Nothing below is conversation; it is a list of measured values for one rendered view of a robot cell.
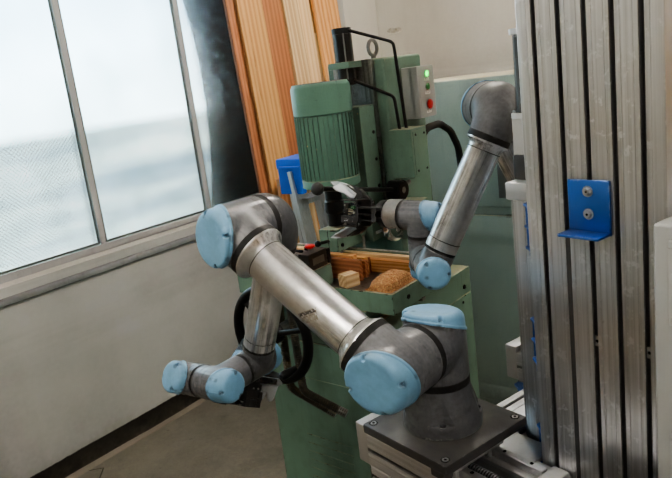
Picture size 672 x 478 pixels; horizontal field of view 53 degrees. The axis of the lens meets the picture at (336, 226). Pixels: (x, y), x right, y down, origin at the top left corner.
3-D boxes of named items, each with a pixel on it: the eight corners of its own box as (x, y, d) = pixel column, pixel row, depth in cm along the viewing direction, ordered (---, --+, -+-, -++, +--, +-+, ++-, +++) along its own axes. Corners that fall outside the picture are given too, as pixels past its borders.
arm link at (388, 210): (410, 198, 171) (410, 230, 172) (395, 197, 174) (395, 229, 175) (394, 200, 165) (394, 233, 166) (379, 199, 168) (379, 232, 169)
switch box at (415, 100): (405, 119, 214) (400, 68, 211) (421, 115, 222) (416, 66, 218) (421, 118, 210) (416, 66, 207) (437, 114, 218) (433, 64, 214)
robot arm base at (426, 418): (499, 417, 128) (496, 369, 126) (444, 450, 120) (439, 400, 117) (441, 393, 140) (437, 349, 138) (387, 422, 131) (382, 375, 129)
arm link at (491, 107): (545, 93, 141) (452, 300, 151) (530, 92, 152) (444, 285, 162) (494, 72, 140) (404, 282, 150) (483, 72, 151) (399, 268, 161)
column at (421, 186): (351, 277, 233) (325, 64, 217) (386, 258, 250) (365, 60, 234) (406, 283, 219) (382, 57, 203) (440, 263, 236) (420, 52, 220)
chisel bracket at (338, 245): (321, 256, 207) (318, 229, 206) (348, 243, 218) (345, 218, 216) (340, 257, 203) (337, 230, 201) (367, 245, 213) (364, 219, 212)
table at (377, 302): (217, 302, 211) (214, 284, 210) (282, 273, 234) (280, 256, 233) (375, 329, 173) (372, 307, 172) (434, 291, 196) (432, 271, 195)
